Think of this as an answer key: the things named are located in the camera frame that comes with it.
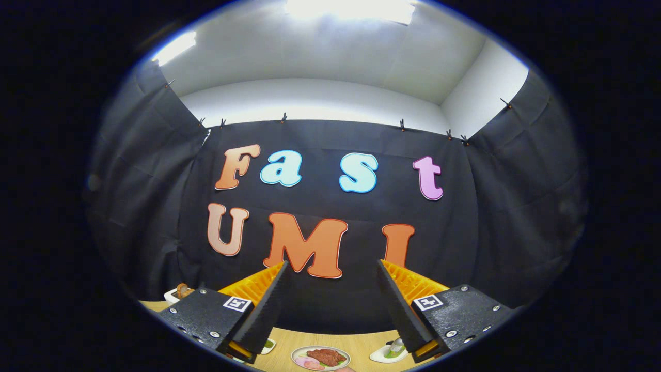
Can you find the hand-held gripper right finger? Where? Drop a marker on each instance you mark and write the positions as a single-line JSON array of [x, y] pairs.
[[403, 315]]

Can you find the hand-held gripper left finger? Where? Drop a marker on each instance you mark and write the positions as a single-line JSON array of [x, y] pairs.
[[266, 310]]

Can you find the green label drink bottle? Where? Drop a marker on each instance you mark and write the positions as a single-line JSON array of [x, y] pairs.
[[396, 349]]

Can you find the white divided tray of beans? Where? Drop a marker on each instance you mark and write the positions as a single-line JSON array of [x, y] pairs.
[[268, 345]]

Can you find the small white coaster dish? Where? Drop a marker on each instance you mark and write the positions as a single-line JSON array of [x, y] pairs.
[[379, 356]]

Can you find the pink ham slice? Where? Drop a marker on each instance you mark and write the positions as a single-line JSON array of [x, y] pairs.
[[304, 362]]

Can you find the brown steak piece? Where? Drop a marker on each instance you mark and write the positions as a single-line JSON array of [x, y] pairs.
[[325, 356]]

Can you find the white plate of food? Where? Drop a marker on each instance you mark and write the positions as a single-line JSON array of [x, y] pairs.
[[320, 368]]

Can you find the brown bread slices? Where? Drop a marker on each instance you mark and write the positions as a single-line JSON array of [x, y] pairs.
[[183, 290]]

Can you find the row of small cloth clips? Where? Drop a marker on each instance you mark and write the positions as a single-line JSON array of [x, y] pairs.
[[283, 118]]

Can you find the ceiling light panel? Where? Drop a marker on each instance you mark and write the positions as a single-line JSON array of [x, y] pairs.
[[351, 8], [174, 47]]

